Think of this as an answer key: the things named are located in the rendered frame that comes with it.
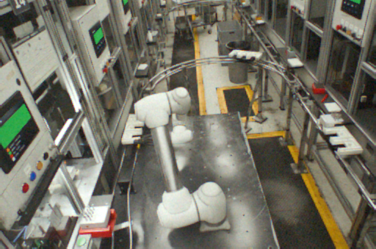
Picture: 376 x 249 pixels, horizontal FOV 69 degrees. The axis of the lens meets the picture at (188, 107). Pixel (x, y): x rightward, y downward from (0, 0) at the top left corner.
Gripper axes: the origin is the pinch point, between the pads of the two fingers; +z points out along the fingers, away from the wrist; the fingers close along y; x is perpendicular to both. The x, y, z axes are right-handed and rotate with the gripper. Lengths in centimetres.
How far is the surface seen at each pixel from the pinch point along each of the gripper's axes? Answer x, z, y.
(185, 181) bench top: 26.4, -33.8, -19.8
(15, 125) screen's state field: 81, 17, 77
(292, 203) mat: 2, -124, -86
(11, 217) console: 101, 20, 52
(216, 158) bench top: 5, -58, -20
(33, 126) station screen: 73, 17, 70
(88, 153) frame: 16.8, 32.0, 6.2
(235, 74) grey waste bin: -234, -109, -70
